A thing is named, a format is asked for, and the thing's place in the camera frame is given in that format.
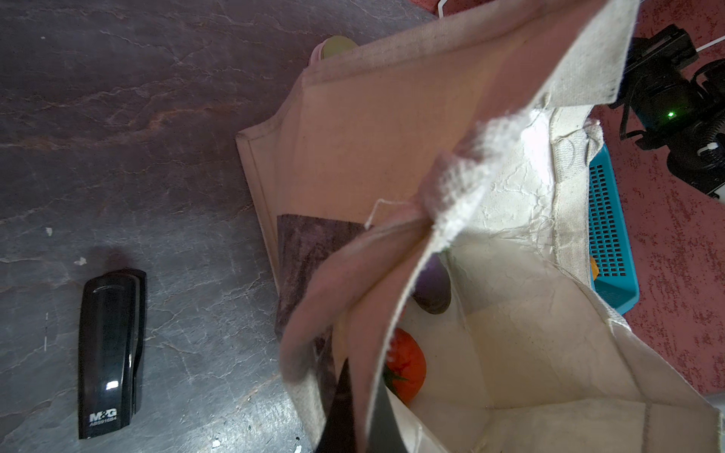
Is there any purple eggplant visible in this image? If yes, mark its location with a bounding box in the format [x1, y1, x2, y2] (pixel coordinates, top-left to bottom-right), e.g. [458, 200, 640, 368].
[413, 254, 451, 314]

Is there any cream canvas tote bag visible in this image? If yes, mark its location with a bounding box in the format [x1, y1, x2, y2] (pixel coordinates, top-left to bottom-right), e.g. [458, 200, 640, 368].
[236, 1, 722, 452]

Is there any black remote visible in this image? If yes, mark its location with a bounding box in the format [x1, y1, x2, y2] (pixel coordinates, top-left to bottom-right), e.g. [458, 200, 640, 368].
[77, 268, 147, 440]

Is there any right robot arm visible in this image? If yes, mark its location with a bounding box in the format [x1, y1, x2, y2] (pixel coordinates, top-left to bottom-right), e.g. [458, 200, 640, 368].
[609, 25, 724, 202]

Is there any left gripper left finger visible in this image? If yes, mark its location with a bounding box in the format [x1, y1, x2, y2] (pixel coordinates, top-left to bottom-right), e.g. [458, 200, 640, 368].
[315, 361, 357, 453]

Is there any red bell pepper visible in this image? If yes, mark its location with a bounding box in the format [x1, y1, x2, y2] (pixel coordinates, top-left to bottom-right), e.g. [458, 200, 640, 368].
[383, 328, 427, 405]

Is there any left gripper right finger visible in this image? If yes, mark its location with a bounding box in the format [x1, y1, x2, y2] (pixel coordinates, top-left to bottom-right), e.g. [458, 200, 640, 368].
[367, 384, 407, 453]

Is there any teal plastic basket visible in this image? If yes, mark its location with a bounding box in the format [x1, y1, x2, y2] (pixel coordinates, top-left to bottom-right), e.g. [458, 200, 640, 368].
[588, 146, 640, 315]

